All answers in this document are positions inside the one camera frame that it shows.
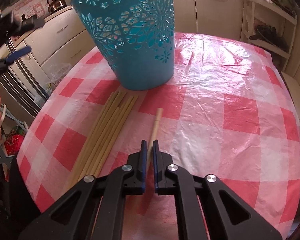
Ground black frying pan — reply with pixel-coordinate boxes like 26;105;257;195
249;25;289;51

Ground white wooden step stool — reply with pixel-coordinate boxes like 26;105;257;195
281;72;300;122

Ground small clear waste bin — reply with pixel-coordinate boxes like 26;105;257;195
50;63;72;89

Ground blue perforated plastic bin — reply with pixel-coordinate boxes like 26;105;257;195
70;0;174;90

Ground lower kitchen cabinets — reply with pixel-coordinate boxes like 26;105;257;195
0;0;300;120

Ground steel kettle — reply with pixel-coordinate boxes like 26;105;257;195
47;0;67;15

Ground red checkered tablecloth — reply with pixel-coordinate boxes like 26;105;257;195
17;33;300;237

